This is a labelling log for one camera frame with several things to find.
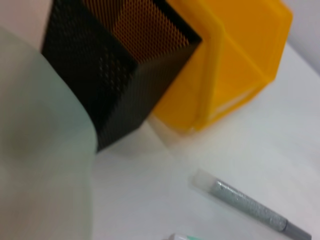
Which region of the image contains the grey marker pen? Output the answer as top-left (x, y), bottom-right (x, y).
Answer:
top-left (190, 168), bottom-right (314, 240)

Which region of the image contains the yellow plastic storage bin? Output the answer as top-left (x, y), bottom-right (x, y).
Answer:
top-left (149, 0), bottom-right (294, 134)

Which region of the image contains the mint green utility knife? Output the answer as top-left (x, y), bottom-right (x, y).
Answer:
top-left (165, 233), bottom-right (202, 240)

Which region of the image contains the pale green wavy glass plate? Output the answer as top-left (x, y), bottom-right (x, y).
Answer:
top-left (0, 25), bottom-right (99, 240)

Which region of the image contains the black mesh pen holder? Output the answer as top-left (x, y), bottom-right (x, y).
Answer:
top-left (40, 0), bottom-right (204, 154)

